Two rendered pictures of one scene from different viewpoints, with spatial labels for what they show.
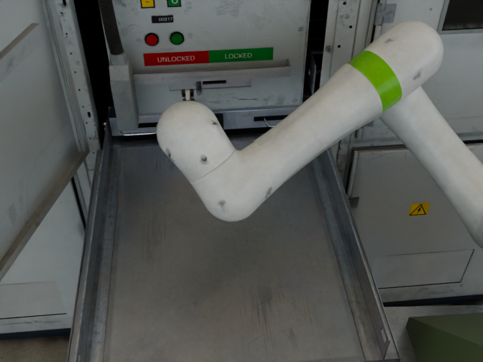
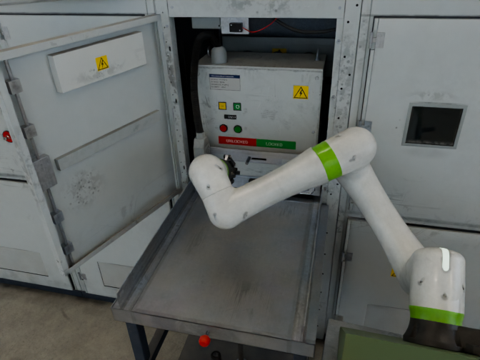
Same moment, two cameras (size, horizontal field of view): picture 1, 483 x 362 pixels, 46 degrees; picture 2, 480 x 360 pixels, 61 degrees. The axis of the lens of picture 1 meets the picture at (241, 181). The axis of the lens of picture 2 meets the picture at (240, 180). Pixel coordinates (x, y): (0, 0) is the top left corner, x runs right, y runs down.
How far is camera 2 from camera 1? 40 cm
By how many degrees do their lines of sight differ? 20
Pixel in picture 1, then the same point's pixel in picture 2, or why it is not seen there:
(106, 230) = (171, 232)
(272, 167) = (248, 199)
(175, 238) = (207, 244)
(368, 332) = (300, 323)
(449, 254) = not seen: hidden behind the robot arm
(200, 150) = (206, 181)
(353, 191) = (348, 248)
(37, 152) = (146, 181)
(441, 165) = (378, 226)
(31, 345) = not seen: hidden behind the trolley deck
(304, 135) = (272, 183)
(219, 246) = (231, 253)
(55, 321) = not seen: hidden behind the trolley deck
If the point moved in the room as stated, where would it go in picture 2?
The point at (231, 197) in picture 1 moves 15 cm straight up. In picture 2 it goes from (219, 212) to (216, 166)
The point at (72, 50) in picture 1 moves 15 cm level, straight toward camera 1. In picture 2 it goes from (178, 128) to (172, 145)
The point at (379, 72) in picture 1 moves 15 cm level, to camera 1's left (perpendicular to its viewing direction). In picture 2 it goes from (326, 153) to (274, 147)
